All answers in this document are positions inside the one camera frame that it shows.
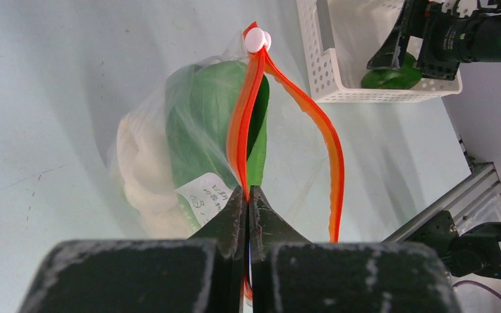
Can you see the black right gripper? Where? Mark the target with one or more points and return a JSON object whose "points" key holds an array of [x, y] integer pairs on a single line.
{"points": [[453, 33]]}

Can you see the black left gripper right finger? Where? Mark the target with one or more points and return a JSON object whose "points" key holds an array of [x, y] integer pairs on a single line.
{"points": [[291, 274]]}

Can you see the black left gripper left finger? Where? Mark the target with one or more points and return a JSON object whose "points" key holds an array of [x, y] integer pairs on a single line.
{"points": [[203, 273]]}

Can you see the green pepper toy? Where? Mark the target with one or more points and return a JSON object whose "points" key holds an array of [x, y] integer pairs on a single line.
{"points": [[405, 78]]}

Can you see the clear zip bag orange zipper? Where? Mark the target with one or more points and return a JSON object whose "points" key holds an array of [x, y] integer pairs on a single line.
{"points": [[278, 139]]}

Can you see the white cauliflower toy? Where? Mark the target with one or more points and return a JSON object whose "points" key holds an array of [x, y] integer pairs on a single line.
{"points": [[139, 164]]}

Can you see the green bok choy toy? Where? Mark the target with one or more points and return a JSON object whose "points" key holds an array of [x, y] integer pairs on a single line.
{"points": [[199, 103]]}

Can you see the white perforated plastic basket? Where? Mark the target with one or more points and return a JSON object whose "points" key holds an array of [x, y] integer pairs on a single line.
{"points": [[339, 37]]}

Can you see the aluminium frame profile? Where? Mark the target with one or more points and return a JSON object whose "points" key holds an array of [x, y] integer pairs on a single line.
{"points": [[474, 200]]}

